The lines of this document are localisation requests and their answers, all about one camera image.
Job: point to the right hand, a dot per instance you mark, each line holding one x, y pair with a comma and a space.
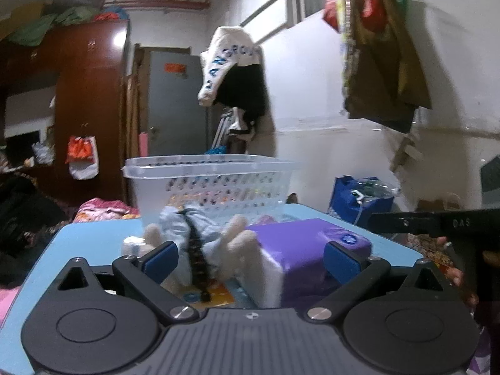
456, 276

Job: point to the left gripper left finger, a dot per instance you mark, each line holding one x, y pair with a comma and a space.
140, 278

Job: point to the blue shopping bag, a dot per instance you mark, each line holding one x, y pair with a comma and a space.
355, 200

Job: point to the brown wooden wardrobe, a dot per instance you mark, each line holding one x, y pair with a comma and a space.
87, 64

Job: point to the plush toy striped clothes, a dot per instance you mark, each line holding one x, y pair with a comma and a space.
209, 254

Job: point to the clear plastic laundry basket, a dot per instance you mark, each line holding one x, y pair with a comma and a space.
222, 185

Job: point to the black clothing pile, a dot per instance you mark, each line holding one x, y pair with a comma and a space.
29, 221

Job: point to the purple tissue pack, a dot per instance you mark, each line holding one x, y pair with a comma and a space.
288, 270

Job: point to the red hanging bag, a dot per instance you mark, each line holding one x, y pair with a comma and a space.
333, 14

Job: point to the orange white plastic bag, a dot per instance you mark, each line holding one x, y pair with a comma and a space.
82, 157

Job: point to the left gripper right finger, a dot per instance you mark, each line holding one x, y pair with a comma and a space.
357, 278

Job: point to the grey metal door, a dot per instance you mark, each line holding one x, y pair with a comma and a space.
175, 123

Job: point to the pink floral blanket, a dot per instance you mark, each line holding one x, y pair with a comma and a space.
97, 209

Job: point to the brown hanging bag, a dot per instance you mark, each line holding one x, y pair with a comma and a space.
384, 79

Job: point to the white black hanging jacket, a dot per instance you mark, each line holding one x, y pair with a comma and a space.
232, 71

